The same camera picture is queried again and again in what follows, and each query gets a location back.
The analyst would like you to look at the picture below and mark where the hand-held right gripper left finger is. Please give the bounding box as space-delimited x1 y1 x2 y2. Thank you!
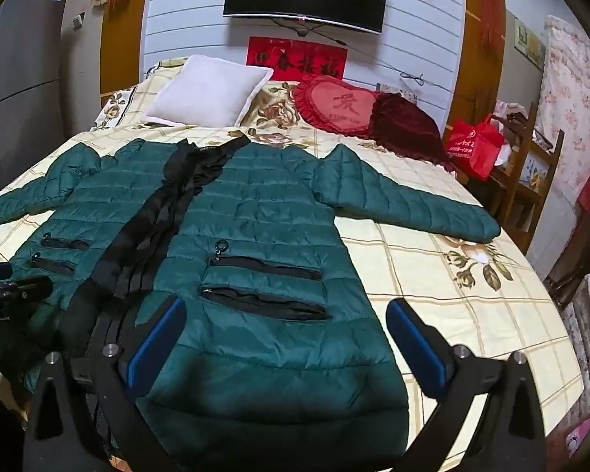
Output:
24 296 188 472

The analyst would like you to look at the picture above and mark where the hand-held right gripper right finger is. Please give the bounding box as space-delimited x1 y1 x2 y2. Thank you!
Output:
386 299 546 472

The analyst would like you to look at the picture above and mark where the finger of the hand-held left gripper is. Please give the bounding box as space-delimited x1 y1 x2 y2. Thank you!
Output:
0 276 55 303

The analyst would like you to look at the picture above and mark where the dark green puffer jacket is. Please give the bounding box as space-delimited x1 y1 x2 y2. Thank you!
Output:
0 138 502 458

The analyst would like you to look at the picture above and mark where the bed with floral sheet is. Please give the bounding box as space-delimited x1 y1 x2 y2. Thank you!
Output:
0 56 586 472

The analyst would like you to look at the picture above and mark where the floral quilted cloth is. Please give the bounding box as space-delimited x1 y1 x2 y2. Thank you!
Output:
555 270 590 404

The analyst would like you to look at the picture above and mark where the wooden rack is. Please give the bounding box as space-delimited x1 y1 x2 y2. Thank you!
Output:
489 101 566 256

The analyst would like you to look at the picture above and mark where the red shopping bag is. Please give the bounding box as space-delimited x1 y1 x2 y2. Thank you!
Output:
445 114 506 181

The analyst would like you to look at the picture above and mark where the grey refrigerator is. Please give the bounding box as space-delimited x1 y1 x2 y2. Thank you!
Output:
0 0 106 192

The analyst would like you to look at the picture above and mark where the dark red velvet pillow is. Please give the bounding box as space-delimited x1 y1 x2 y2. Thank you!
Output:
364 92 455 173

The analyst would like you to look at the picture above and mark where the red heart-shaped pillow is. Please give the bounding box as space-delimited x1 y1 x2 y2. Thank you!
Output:
292 75 380 135

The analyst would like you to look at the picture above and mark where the white square pillow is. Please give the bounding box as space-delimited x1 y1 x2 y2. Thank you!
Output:
145 54 275 129

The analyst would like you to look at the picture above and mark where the pink floral curtain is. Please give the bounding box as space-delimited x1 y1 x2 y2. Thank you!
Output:
533 15 590 197

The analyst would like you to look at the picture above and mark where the red wall banner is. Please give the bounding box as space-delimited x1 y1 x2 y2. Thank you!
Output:
246 36 349 81

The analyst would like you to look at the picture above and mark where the framed wall picture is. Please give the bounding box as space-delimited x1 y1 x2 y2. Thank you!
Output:
514 22 546 67

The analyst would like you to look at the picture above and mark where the red knot wall ornament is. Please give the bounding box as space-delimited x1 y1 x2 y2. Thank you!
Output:
474 0 514 52

